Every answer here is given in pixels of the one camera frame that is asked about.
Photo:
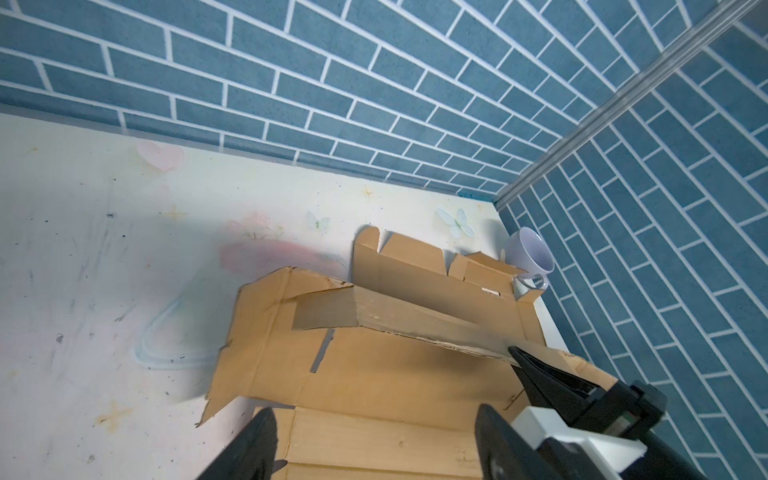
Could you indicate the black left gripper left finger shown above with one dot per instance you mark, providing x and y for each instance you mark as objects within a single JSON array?
[{"x": 251, "y": 454}]

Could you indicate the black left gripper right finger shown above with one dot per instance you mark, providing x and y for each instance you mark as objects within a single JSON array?
[{"x": 503, "y": 453}]

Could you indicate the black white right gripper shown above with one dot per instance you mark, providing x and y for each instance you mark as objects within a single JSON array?
[{"x": 615, "y": 423}]

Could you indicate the brown cardboard box top sheet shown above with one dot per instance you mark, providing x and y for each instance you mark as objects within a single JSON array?
[{"x": 376, "y": 387}]

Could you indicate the lavender ceramic mug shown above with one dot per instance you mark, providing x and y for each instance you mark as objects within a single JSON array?
[{"x": 527, "y": 251}]

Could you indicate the aluminium right corner post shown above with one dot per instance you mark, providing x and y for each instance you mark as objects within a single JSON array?
[{"x": 724, "y": 16}]

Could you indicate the brown cardboard box lower sheet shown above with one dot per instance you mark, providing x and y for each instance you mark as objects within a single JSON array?
[{"x": 475, "y": 288}]

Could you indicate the brown cardboard box sheet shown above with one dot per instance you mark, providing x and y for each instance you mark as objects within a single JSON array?
[
  {"x": 376, "y": 387},
  {"x": 475, "y": 288}
]

